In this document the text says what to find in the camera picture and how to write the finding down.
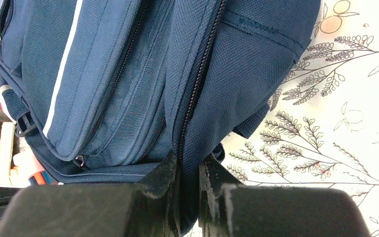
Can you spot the navy blue student backpack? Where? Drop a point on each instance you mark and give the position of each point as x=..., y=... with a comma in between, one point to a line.
x=104, y=90

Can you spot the pink topped pen tube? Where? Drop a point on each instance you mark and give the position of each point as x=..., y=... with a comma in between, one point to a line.
x=27, y=170

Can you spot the floral table cloth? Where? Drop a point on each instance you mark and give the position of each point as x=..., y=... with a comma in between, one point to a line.
x=323, y=126

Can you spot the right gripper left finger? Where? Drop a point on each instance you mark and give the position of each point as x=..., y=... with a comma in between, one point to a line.
x=148, y=208

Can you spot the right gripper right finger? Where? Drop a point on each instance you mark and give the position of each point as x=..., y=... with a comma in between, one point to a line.
x=228, y=208

